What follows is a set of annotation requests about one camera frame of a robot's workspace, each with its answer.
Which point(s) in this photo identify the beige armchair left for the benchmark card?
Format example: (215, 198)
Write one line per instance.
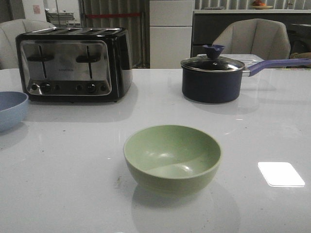
(9, 31)

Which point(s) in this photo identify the grey counter cabinet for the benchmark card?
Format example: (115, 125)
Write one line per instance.
(207, 25)

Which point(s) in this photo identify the red barrier tape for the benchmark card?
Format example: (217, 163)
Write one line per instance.
(114, 15)

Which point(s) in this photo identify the beige armchair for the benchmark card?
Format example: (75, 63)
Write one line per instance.
(9, 31)
(264, 38)

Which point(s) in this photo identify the green bowl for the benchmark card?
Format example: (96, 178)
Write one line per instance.
(171, 159)

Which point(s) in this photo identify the glass pot lid blue knob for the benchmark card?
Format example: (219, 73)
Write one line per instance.
(211, 61)

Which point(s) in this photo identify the blue bowl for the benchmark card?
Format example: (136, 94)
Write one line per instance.
(13, 109)

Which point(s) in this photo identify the clear plastic container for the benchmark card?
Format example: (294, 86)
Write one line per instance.
(247, 59)

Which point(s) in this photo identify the beige armchair right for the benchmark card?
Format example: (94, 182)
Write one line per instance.
(264, 38)

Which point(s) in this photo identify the dark blue saucepan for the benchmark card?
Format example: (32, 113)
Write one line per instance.
(223, 87)

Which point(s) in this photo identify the white refrigerator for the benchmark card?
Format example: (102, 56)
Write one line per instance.
(170, 32)

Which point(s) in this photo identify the fruit plate on counter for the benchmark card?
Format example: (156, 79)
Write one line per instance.
(260, 5)

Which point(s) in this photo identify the black chrome four-slot toaster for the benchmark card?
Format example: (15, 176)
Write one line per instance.
(75, 64)

